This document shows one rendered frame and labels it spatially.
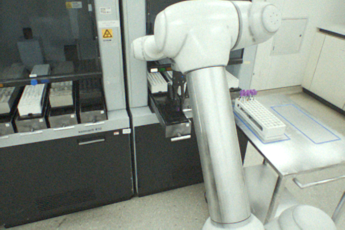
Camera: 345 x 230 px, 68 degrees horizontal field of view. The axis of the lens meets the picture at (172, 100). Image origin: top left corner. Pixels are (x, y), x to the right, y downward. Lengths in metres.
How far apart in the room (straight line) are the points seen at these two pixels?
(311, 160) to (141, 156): 0.96
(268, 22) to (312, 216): 0.49
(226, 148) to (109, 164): 1.14
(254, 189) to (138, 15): 1.24
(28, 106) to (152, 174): 0.87
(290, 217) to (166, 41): 0.53
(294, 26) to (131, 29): 2.39
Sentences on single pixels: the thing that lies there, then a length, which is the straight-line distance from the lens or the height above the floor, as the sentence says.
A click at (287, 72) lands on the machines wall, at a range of 3.63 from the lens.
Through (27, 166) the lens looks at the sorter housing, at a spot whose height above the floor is 0.52.
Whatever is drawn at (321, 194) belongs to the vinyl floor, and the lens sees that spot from 2.35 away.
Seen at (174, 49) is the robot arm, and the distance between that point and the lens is 0.61.
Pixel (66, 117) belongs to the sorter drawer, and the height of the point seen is 0.79.
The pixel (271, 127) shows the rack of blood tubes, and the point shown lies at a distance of 1.23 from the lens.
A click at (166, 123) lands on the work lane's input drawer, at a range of 1.29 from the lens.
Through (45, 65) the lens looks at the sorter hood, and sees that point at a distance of 1.42.
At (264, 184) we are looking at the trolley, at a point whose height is 0.28.
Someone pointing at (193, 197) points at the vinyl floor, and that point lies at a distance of 2.02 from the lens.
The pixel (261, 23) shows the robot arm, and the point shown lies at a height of 1.39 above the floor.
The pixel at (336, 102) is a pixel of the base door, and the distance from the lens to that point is 3.55.
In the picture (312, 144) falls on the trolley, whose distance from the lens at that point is 1.32.
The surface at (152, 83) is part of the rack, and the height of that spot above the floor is 0.86.
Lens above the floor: 1.52
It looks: 28 degrees down
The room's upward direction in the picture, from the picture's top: 2 degrees clockwise
